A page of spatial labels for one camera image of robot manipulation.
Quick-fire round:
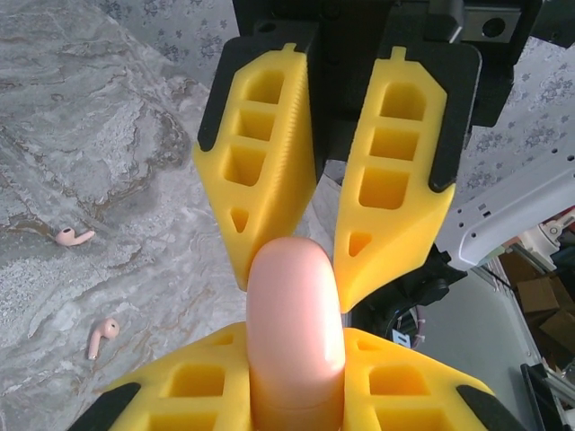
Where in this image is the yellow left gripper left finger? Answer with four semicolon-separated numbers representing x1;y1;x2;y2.
75;322;253;431

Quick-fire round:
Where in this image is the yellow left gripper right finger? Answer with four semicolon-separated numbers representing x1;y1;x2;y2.
343;326;529;431

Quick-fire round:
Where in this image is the pink wireless earbud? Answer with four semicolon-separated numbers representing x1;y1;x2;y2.
54;226;97;247
86;317;121;361

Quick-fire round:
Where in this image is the pink earbud charging case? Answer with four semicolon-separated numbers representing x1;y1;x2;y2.
245;237;348;431

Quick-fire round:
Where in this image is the brown cardboard box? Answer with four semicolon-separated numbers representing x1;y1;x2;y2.
516;273;565;315
536;304;575;358

